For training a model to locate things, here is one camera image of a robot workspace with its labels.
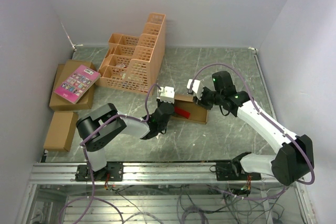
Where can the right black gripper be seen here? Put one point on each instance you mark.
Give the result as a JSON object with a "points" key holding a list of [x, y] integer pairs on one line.
{"points": [[201, 102]]}

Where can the brown cardboard box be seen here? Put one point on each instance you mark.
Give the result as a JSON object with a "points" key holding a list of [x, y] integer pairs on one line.
{"points": [[185, 102]]}

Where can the red small object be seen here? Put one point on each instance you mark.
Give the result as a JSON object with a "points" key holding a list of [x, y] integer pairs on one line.
{"points": [[182, 113]]}

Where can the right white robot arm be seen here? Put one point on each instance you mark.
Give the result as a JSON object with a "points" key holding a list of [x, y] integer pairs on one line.
{"points": [[293, 154]]}

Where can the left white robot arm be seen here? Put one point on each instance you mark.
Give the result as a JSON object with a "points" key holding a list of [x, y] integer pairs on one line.
{"points": [[98, 128]]}

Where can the small closed cardboard box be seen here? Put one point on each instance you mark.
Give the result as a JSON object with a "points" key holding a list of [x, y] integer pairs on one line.
{"points": [[61, 131]]}

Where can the large closed cardboard box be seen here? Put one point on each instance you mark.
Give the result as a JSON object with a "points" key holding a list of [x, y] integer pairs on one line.
{"points": [[59, 104]]}

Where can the orange plastic organizer rack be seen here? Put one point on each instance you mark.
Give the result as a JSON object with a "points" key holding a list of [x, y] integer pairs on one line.
{"points": [[133, 63]]}

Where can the pink book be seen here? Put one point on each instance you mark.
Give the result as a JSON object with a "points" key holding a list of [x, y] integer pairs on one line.
{"points": [[75, 82]]}

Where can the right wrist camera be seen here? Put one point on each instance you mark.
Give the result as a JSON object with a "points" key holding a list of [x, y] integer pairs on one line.
{"points": [[195, 88]]}

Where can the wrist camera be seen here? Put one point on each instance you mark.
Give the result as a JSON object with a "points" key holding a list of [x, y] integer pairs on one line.
{"points": [[195, 88], [166, 94]]}

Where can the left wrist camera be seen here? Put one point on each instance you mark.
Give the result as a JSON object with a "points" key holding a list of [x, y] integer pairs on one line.
{"points": [[166, 94]]}

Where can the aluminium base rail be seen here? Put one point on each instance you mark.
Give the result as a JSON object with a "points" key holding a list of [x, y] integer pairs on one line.
{"points": [[123, 173]]}

